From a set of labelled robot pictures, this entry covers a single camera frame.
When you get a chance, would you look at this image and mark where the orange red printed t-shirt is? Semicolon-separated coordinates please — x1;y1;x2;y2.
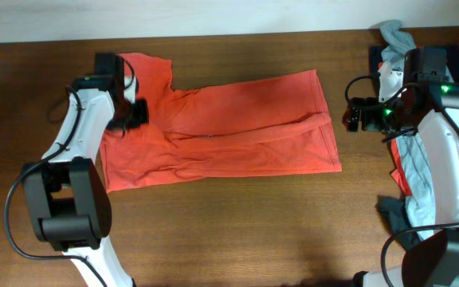
100;53;342;192

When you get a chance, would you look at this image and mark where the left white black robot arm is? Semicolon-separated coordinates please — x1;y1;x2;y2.
10;53;149;286

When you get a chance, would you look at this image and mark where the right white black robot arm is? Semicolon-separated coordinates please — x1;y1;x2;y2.
345;46;459;286

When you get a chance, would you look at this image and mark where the red garment in pile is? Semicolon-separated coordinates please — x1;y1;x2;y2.
390;135;433;200

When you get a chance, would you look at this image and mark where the light grey shirt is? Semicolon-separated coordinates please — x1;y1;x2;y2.
372;20;436;229

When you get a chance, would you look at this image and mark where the dark navy garment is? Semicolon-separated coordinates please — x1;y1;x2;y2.
368;45;459;83

